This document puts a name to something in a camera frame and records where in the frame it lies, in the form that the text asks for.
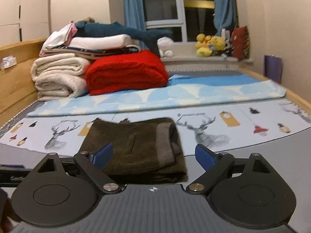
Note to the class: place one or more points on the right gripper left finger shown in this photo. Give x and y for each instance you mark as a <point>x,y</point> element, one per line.
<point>91,165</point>

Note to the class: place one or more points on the blue curtain left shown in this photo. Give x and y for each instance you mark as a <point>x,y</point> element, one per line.
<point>134,20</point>

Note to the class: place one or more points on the dark red cushion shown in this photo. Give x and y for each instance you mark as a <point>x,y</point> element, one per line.
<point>241,43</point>

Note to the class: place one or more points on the white wardrobe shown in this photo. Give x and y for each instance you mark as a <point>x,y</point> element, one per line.
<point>23,20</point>

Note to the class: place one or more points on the tissue pack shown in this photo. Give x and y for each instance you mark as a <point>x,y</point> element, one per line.
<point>8,62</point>

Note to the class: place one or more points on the teal shark plush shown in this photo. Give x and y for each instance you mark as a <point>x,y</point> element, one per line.
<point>148,37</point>

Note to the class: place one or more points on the yellow plush toys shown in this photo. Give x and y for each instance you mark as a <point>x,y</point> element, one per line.
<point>208,45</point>

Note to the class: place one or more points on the blue curtain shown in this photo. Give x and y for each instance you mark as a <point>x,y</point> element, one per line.
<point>134,20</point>
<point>225,15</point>

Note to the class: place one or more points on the printed deer bed sheet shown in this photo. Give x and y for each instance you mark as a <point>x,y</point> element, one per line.
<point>257,196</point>

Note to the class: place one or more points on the left hand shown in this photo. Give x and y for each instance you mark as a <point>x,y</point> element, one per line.
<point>9,218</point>

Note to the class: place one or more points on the white plush toy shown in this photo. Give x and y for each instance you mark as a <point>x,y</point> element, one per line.
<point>165,47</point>

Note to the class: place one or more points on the wooden bed frame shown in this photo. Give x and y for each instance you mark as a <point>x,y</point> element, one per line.
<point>18,91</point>

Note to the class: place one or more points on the purple bin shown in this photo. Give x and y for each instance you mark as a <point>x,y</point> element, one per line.
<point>273,67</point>

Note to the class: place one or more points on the light blue patterned blanket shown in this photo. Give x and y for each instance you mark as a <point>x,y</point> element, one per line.
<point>181,91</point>

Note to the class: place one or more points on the stack of folded linens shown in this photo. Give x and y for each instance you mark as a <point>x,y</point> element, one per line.
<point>65,40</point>

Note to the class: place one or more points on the red folded blanket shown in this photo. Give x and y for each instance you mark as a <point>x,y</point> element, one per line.
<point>136,71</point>

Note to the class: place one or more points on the cream folded quilt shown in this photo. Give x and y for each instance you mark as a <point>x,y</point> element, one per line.
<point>60,76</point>

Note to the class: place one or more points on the blue curtain right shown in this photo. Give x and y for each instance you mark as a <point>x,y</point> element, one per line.
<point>225,15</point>

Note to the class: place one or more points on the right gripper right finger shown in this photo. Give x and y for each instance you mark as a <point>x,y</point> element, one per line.
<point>216,168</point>

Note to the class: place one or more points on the olive corduroy pants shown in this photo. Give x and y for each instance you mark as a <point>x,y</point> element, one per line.
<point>145,152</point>

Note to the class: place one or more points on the window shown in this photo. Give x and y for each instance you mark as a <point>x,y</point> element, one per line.
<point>184,18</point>

